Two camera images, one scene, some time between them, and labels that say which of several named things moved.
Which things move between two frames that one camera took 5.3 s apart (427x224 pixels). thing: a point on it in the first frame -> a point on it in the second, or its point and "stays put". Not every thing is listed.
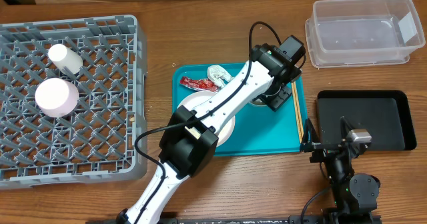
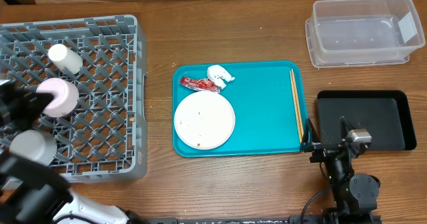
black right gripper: (325, 151) stays put
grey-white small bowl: (259, 102) -> (35, 145)
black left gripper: (280, 99) -> (17, 105)
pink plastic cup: (56, 97) stays put
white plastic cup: (63, 57) stays put
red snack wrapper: (201, 84) stays put
